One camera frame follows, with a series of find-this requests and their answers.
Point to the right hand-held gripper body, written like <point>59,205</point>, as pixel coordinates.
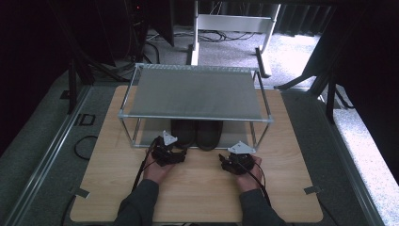
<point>240,163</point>

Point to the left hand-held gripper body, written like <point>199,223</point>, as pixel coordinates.
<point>163,153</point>

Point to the black flip-flop slipper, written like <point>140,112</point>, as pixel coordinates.
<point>184,133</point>
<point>209,135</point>

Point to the grey two-tier shoe rack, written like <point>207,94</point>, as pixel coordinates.
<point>194,94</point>

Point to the person's left hand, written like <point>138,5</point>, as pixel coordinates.
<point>155,172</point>

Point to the person's right hand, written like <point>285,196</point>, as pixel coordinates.
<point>251,182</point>

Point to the grey tape strip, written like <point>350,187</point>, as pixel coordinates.
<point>313,189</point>
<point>80,192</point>

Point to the black metal stand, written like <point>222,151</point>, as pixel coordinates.
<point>330,97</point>
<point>72,91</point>

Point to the black equipment box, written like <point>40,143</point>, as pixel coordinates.
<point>156,19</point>

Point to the dark curtain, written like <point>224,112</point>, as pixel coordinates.
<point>301,19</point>

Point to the aluminium floor rail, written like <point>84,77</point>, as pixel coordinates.
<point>47,157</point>

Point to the white desk frame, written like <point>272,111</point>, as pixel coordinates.
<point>233,22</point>

